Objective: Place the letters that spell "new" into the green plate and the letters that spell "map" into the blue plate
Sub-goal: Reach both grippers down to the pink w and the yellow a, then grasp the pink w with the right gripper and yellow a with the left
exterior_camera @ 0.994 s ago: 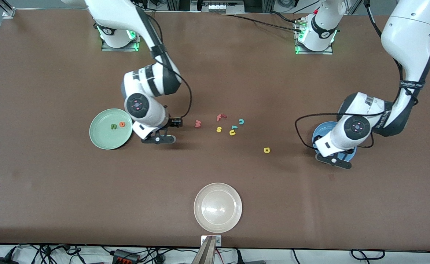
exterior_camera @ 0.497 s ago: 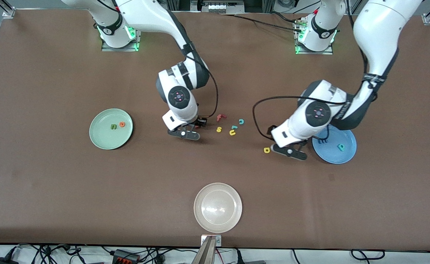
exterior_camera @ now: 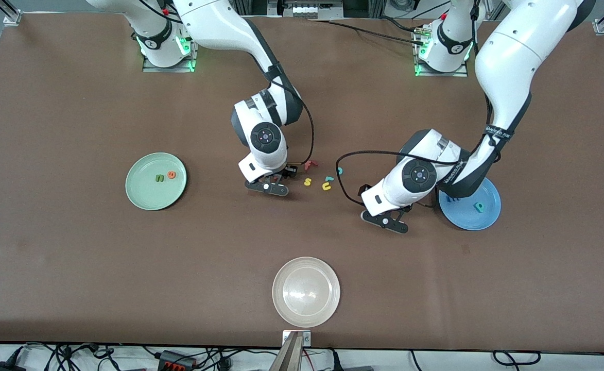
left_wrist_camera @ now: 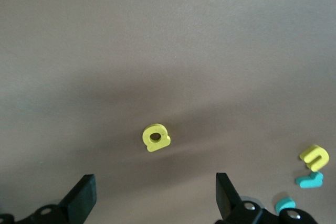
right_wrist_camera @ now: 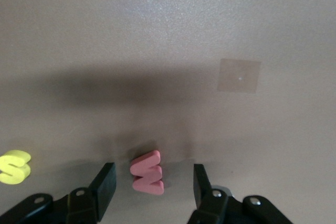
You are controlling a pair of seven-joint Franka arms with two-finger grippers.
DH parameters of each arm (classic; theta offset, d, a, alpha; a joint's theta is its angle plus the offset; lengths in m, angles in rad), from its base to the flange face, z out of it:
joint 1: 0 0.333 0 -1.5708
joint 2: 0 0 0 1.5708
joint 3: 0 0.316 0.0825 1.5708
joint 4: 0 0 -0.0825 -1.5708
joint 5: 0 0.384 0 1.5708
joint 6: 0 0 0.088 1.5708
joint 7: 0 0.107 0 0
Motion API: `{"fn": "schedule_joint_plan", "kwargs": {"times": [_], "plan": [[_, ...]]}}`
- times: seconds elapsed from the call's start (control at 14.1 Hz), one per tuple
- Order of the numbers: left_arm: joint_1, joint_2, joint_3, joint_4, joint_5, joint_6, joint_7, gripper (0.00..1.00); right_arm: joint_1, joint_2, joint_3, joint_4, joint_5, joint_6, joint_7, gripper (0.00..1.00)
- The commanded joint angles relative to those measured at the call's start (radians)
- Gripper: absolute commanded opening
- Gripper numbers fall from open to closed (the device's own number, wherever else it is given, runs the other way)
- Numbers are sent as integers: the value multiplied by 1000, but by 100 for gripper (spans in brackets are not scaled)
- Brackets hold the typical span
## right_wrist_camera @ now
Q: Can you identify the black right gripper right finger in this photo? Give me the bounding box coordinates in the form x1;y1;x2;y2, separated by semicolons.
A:
186;163;293;224

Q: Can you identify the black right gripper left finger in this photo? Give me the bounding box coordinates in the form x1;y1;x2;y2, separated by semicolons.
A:
0;162;117;224

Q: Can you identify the pink foam letter w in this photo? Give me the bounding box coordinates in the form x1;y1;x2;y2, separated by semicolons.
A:
130;150;165;196

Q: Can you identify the yellow foam letter s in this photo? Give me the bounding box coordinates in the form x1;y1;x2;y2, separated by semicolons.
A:
0;150;32;185

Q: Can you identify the brown tape patch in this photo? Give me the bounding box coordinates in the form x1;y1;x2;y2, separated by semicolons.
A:
217;58;262;93

